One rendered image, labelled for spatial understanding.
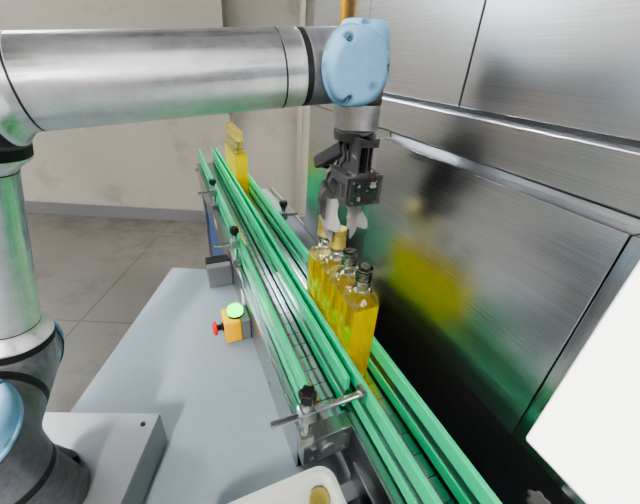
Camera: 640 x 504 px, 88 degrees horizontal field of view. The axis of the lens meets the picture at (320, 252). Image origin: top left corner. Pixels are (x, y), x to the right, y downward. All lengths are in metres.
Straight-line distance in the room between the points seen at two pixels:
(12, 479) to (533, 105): 0.82
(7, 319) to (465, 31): 0.78
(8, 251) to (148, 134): 2.86
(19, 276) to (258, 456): 0.52
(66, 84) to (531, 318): 0.56
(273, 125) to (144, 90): 2.73
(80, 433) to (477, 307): 0.74
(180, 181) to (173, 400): 2.70
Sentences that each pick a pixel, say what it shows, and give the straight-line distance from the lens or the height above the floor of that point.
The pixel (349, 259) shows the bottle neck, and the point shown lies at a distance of 0.63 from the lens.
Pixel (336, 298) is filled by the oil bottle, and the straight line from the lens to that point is 0.66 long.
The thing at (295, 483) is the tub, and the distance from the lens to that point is 0.68.
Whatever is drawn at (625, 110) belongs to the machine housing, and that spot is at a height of 1.43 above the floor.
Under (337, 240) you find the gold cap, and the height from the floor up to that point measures 1.14.
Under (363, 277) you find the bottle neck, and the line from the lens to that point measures 0.59.
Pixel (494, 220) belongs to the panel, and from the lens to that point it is 0.53.
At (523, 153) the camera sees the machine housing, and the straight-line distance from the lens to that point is 0.52.
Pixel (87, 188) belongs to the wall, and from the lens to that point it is 3.85.
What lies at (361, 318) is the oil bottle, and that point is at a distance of 0.62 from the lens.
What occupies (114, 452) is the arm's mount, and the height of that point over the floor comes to 0.84.
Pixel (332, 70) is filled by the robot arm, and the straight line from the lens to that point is 0.36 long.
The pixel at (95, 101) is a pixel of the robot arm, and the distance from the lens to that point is 0.36.
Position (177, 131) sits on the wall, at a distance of 3.28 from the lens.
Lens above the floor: 1.45
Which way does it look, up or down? 30 degrees down
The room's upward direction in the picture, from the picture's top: 4 degrees clockwise
